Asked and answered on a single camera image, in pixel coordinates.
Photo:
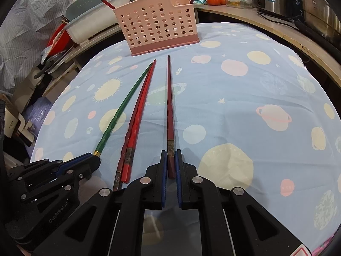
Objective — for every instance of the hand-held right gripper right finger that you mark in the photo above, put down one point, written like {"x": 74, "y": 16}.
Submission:
{"x": 179, "y": 192}

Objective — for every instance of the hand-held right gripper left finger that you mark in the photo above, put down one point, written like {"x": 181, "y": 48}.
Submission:
{"x": 163, "y": 186}

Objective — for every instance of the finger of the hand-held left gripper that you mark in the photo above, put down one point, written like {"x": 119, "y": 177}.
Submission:
{"x": 69, "y": 162}
{"x": 92, "y": 166}

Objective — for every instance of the dark red chopstick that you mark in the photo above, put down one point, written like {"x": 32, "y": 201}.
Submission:
{"x": 118, "y": 174}

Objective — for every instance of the bright red chopstick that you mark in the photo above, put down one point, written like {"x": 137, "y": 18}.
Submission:
{"x": 105, "y": 1}
{"x": 127, "y": 173}

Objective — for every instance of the pink perforated utensil basket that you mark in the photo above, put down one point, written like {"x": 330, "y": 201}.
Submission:
{"x": 157, "y": 26}

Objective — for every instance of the purple plastic bag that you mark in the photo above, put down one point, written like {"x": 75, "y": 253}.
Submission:
{"x": 37, "y": 120}

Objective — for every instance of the light blue planet tablecloth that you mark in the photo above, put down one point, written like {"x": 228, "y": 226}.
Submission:
{"x": 226, "y": 106}

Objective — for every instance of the glass pot lid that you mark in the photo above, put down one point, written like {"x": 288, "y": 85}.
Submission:
{"x": 56, "y": 61}

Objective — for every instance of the red plastic bowl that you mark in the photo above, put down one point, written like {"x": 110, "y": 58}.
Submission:
{"x": 57, "y": 38}

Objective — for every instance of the grey plastic sheet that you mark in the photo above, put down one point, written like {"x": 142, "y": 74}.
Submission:
{"x": 26, "y": 32}

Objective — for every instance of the grey-blue dish drainer bin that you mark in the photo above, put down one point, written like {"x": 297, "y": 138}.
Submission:
{"x": 85, "y": 18}

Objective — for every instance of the blue wet wipes pack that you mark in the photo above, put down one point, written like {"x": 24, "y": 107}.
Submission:
{"x": 199, "y": 1}

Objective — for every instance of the clear food container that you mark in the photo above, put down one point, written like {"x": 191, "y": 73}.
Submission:
{"x": 238, "y": 2}

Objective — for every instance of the stainless steel steamer pot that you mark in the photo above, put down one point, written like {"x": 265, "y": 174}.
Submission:
{"x": 317, "y": 10}

